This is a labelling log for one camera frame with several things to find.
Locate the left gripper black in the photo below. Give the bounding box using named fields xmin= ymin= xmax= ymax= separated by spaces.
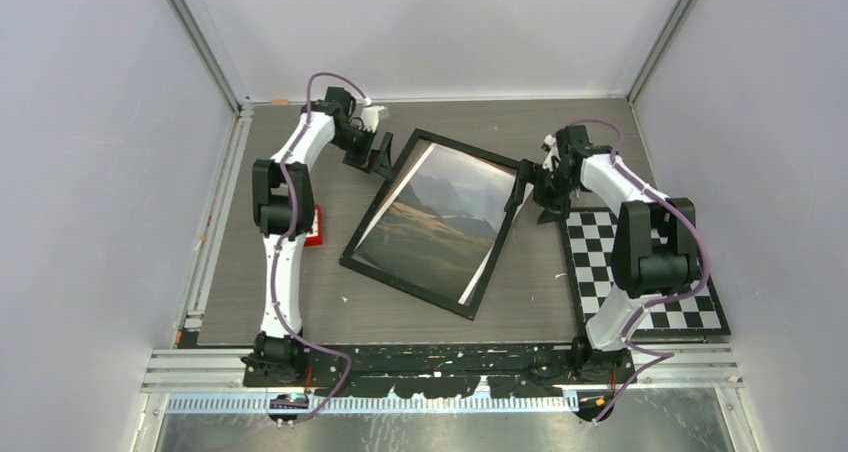
xmin=331 ymin=126 xmax=394 ymax=180

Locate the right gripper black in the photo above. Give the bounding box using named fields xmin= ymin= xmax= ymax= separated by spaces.
xmin=504 ymin=158 xmax=579 ymax=225

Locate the black white checkerboard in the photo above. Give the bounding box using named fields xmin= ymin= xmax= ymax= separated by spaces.
xmin=558 ymin=202 xmax=730 ymax=338

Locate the black picture frame with photo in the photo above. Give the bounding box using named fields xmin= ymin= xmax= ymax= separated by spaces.
xmin=339 ymin=129 xmax=523 ymax=320

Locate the landscape photo print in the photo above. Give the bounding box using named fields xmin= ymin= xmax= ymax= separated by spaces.
xmin=351 ymin=140 xmax=516 ymax=308

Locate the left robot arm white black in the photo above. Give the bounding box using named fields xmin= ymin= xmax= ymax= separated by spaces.
xmin=243 ymin=87 xmax=392 ymax=386

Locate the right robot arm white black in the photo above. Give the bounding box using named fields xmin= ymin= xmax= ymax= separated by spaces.
xmin=505 ymin=120 xmax=711 ymax=383

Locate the red screw box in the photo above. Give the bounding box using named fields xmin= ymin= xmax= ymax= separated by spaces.
xmin=304 ymin=205 xmax=324 ymax=247

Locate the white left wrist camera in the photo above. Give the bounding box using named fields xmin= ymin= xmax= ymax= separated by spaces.
xmin=359 ymin=105 xmax=388 ymax=133

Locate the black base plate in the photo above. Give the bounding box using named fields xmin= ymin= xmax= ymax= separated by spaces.
xmin=241 ymin=343 xmax=635 ymax=399

